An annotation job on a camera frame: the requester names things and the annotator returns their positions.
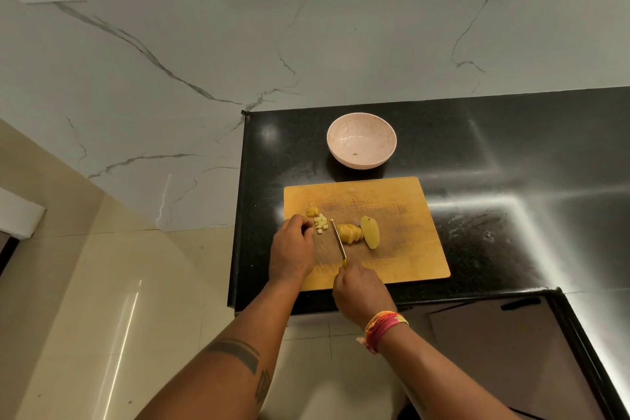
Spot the person's right hand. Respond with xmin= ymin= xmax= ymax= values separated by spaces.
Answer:
xmin=331 ymin=262 xmax=398 ymax=330

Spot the person's right forearm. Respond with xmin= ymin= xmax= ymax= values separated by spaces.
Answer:
xmin=376 ymin=324 xmax=520 ymax=420

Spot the wooden cutting board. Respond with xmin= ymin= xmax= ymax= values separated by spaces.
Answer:
xmin=283 ymin=176 xmax=452 ymax=293

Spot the pink speckled bowl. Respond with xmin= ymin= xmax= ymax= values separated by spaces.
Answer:
xmin=325 ymin=112 xmax=398 ymax=171

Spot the person's left forearm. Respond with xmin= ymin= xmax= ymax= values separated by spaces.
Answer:
xmin=135 ymin=278 xmax=304 ymax=420

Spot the pile of diced potato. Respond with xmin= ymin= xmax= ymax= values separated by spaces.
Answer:
xmin=304 ymin=204 xmax=330 ymax=236

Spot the person's left hand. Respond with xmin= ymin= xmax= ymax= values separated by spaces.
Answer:
xmin=268 ymin=213 xmax=316 ymax=284

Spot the red orange thread bracelet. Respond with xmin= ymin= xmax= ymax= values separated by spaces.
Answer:
xmin=356 ymin=310 xmax=410 ymax=356

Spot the yellow potato half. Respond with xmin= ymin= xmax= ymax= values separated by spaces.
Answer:
xmin=360 ymin=215 xmax=381 ymax=250

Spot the yellow handled kitchen knife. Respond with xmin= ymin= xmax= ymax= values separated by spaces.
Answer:
xmin=329 ymin=219 xmax=349 ymax=269

